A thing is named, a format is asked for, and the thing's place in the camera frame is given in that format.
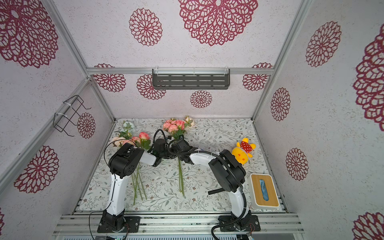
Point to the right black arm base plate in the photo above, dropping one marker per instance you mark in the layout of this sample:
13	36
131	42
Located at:
252	225

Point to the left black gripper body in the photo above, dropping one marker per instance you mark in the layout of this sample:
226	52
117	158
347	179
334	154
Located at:
166	154

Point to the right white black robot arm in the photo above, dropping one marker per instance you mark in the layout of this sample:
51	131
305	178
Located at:
229	173

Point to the blue tool on tray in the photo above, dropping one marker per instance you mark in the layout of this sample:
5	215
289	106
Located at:
264	190

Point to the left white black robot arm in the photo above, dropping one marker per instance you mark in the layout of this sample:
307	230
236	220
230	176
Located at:
123	166

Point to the black wire wall rack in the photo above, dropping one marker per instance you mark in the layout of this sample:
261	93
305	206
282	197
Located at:
64	117

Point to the yellow plush toy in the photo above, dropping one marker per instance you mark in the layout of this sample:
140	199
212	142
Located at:
242	151

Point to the dark grey wall shelf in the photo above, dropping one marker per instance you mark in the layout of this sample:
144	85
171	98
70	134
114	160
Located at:
193	80

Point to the pink rose bouquet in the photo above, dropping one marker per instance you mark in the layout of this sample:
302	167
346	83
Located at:
176	128
128	134

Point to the wooden tray white rim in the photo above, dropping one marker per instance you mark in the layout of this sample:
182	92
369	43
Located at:
256	194

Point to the black wristwatch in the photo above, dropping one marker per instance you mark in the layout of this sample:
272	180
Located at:
212	192

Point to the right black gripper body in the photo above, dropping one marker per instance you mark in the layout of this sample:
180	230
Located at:
179	145

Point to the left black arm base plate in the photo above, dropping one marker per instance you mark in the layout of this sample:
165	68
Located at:
128	225

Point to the floral patterned table mat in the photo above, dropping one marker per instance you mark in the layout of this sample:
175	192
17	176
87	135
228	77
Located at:
173	186

